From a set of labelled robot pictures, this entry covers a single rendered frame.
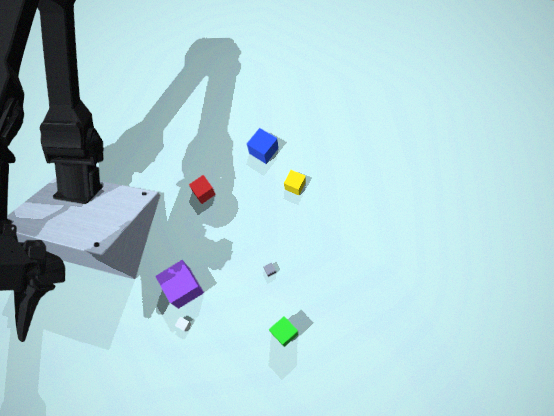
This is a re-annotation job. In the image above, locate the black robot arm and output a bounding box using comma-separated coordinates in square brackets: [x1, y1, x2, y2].
[0, 0, 104, 292]

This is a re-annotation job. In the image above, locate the yellow cube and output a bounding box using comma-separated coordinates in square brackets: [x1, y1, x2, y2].
[284, 170, 306, 195]

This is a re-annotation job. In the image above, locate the blue block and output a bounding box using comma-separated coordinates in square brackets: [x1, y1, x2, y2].
[246, 128, 279, 164]

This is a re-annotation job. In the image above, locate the purple block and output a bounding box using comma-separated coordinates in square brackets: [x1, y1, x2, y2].
[155, 260, 204, 309]

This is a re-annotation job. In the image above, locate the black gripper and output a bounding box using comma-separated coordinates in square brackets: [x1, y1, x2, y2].
[0, 208, 66, 342]

